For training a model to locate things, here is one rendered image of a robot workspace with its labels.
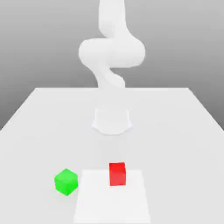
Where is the small green cube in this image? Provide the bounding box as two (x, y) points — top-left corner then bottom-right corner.
(53, 168), (79, 196)

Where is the small red cube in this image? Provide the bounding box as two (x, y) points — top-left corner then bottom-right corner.
(108, 161), (127, 187)

